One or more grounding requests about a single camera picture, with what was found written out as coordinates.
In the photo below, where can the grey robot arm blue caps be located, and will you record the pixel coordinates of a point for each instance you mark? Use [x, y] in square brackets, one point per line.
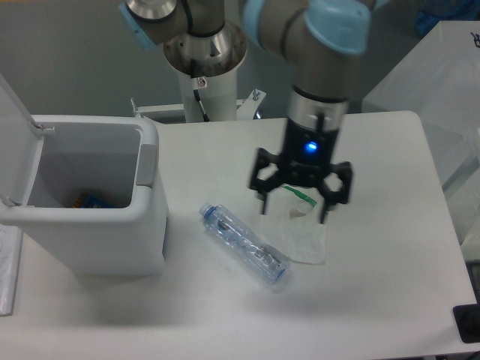
[323, 40]

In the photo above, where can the blue orange item in bin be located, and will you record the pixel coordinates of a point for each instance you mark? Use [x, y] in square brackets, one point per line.
[89, 201]

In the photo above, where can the white metal base frame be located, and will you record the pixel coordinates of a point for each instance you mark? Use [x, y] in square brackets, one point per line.
[174, 113]

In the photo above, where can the black device at edge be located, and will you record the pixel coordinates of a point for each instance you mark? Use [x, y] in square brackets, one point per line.
[467, 320]

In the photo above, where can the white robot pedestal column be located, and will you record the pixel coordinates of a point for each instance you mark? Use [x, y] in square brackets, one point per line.
[211, 96]

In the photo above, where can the clear plastic document sleeve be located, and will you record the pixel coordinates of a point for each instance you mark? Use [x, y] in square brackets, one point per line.
[11, 246]

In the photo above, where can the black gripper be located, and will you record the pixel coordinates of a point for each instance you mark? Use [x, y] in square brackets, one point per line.
[304, 161]

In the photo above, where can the white plastic trash can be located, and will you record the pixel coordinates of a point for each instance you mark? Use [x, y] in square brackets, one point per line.
[47, 161]

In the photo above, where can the clear plastic water bottle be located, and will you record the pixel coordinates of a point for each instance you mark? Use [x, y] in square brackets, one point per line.
[244, 245]

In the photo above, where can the white plastic bag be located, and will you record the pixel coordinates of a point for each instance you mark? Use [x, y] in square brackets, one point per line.
[291, 224]

